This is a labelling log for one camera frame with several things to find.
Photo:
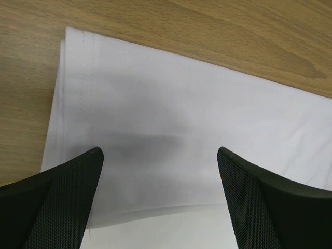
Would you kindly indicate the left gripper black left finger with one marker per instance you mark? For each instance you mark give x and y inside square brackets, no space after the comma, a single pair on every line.
[51,209]

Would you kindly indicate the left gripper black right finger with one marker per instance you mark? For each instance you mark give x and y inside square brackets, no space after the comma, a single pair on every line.
[270,211]

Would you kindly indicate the white t shirt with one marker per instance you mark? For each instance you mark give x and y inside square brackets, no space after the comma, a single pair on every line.
[160,119]

